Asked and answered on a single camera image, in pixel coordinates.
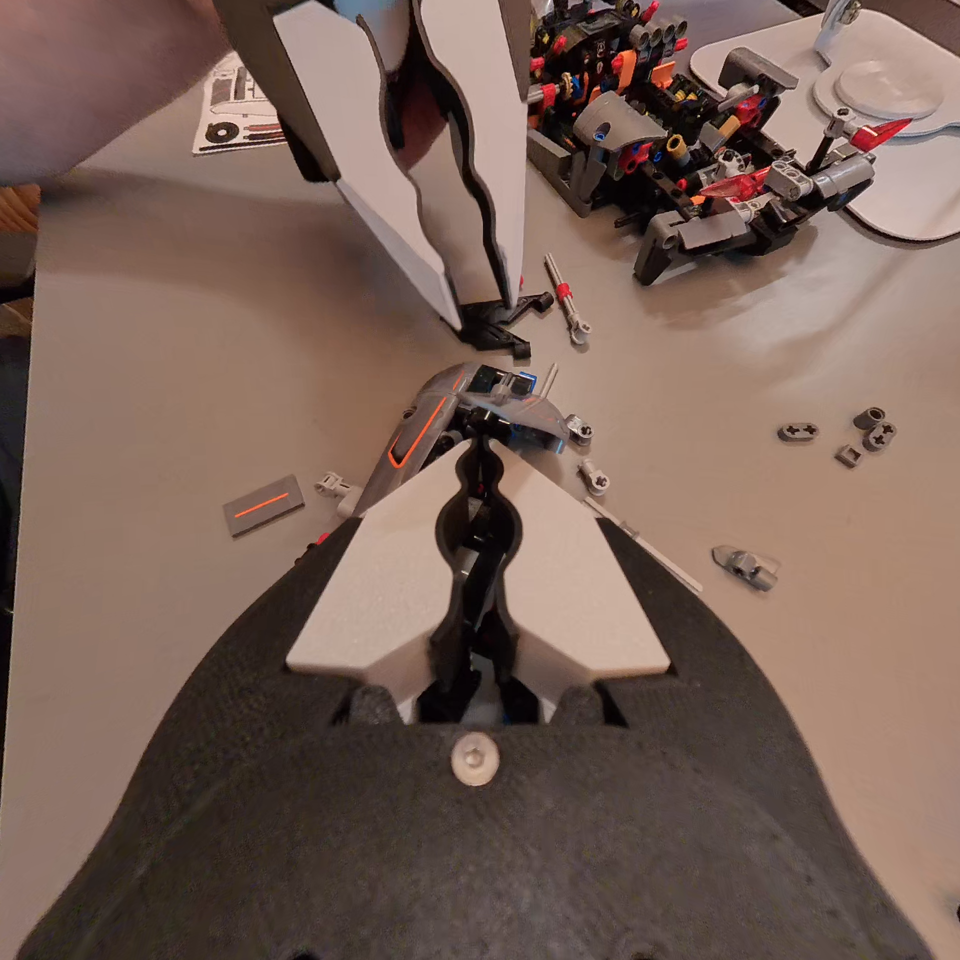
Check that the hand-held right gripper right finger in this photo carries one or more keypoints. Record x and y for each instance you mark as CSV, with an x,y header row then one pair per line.
x,y
585,600

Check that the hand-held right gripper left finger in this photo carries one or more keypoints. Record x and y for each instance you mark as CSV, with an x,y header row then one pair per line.
x,y
367,600

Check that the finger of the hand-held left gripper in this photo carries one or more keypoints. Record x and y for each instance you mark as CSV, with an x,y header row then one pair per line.
x,y
337,112
487,75

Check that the grey lego assembly orange stripe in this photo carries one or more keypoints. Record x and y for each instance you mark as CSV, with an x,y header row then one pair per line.
x,y
420,420

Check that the lego car chassis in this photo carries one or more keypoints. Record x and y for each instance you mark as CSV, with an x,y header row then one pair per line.
x,y
675,150

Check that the small black lego panel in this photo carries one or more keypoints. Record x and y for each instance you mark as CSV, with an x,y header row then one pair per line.
x,y
495,330

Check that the person's left forearm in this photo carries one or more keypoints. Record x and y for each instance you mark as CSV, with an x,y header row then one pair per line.
x,y
90,75

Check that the light grey lego connector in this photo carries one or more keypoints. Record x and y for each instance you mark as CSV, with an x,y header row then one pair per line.
x,y
334,486

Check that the black lego tile red stripe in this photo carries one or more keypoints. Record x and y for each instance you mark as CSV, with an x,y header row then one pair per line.
x,y
262,506

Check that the scattered small lego pieces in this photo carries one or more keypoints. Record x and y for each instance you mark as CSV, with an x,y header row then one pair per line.
x,y
742,564

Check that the grey lego axle red bushes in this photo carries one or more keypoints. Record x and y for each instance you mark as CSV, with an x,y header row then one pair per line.
x,y
566,296

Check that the person's left hand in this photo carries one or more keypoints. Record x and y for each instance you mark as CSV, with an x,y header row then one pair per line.
x,y
420,120

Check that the sticker sheet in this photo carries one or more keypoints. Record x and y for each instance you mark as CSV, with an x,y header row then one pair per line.
x,y
225,112

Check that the white stand base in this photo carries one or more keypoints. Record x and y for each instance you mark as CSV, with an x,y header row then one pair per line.
x,y
922,195

